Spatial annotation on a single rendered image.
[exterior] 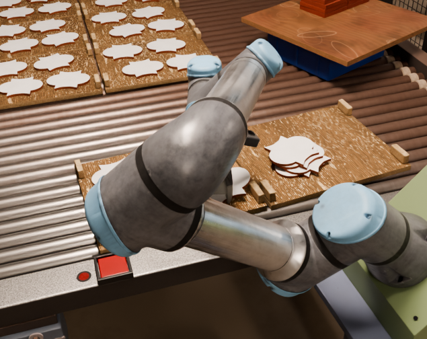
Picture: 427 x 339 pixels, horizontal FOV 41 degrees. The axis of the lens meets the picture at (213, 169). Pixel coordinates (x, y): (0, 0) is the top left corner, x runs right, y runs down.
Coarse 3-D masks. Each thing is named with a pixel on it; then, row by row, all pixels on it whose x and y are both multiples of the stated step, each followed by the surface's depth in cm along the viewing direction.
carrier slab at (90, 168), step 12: (120, 156) 155; (84, 168) 151; (96, 168) 151; (84, 180) 147; (84, 192) 143; (228, 204) 137; (240, 204) 137; (252, 204) 137; (264, 204) 137; (96, 240) 129; (108, 252) 127
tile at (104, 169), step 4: (120, 160) 152; (108, 164) 151; (112, 164) 151; (116, 164) 151; (100, 168) 150; (104, 168) 149; (108, 168) 149; (112, 168) 149; (96, 172) 148; (100, 172) 148; (104, 172) 148; (92, 176) 147; (96, 176) 147; (100, 176) 147; (92, 180) 145; (96, 180) 145
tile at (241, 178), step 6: (234, 168) 143; (240, 168) 143; (234, 174) 142; (240, 174) 141; (246, 174) 141; (234, 180) 140; (240, 180) 140; (246, 180) 140; (234, 186) 139; (240, 186) 138; (234, 192) 137; (240, 192) 137; (216, 198) 137; (222, 198) 137
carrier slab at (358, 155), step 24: (288, 120) 168; (312, 120) 168; (336, 120) 167; (264, 144) 158; (336, 144) 157; (360, 144) 157; (384, 144) 157; (264, 168) 149; (336, 168) 148; (360, 168) 148; (384, 168) 148; (408, 168) 149; (288, 192) 141; (312, 192) 140
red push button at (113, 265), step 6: (102, 258) 125; (108, 258) 125; (114, 258) 125; (120, 258) 125; (102, 264) 123; (108, 264) 123; (114, 264) 123; (120, 264) 123; (126, 264) 123; (102, 270) 122; (108, 270) 122; (114, 270) 122; (120, 270) 122; (126, 270) 122; (102, 276) 120
